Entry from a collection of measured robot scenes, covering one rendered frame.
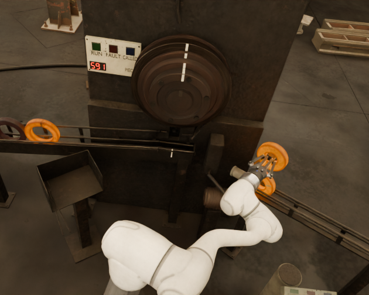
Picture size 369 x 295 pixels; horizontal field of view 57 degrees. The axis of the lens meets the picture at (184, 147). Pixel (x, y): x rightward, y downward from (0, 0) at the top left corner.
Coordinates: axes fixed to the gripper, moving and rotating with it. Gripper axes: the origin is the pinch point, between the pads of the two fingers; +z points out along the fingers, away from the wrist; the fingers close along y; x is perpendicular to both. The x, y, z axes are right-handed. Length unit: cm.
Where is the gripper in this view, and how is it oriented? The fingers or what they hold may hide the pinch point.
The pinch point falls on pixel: (273, 154)
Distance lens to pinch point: 169.3
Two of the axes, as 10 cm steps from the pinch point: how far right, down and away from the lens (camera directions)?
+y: 7.8, 5.0, -3.7
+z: 6.2, -5.4, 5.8
